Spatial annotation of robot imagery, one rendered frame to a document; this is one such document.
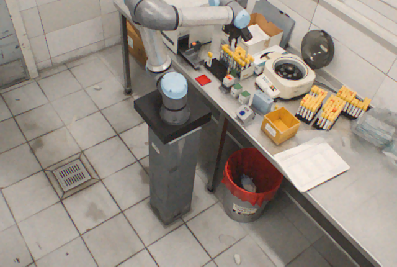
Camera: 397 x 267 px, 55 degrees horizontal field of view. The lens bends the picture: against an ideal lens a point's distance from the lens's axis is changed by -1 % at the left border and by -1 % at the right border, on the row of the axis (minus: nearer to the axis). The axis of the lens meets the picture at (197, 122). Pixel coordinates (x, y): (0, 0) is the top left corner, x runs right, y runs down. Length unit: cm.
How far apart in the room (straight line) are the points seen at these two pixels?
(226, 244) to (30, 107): 190
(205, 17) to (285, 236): 165
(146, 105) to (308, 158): 84
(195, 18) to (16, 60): 218
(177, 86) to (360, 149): 99
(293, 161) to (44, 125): 202
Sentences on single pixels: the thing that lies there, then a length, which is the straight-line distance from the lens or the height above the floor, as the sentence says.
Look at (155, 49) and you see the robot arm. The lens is 173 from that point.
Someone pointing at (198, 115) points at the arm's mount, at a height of 95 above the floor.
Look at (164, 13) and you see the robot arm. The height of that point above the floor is 155.
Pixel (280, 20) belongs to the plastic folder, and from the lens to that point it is 251.
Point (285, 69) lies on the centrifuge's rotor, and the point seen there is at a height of 97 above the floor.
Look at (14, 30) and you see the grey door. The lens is 334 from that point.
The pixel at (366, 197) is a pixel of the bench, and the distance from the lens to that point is 196.
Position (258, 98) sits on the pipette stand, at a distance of 204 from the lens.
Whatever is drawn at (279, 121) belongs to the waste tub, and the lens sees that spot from 207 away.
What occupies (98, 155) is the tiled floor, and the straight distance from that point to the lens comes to 296.
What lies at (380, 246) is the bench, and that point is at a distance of 186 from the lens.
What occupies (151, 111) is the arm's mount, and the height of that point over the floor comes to 94.
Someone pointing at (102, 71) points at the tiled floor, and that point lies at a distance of 360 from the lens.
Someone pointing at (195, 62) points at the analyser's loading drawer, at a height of 93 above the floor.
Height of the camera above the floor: 237
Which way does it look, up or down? 49 degrees down
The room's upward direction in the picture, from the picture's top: 7 degrees clockwise
